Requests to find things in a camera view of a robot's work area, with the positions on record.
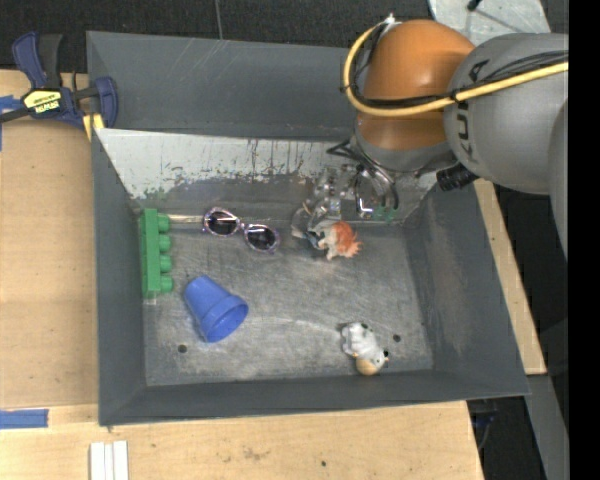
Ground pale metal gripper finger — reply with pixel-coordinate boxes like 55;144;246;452
290;207;315;242
302;200;342;226

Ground orange-haired toy figure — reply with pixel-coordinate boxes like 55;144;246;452
305;220;364;262

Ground purple sunglasses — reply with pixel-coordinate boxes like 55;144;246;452
201;206;282;255

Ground grey metal bin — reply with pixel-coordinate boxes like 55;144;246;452
85;30;532;427

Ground blue plastic cup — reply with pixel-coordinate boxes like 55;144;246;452
182;274;250;344

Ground white toy animal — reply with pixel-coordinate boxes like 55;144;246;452
339;320;391;377

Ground green toy building brick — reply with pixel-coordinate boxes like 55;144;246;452
138;207;175;299

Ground black cylinder on white bracket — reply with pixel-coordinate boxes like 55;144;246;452
420;163;479;193

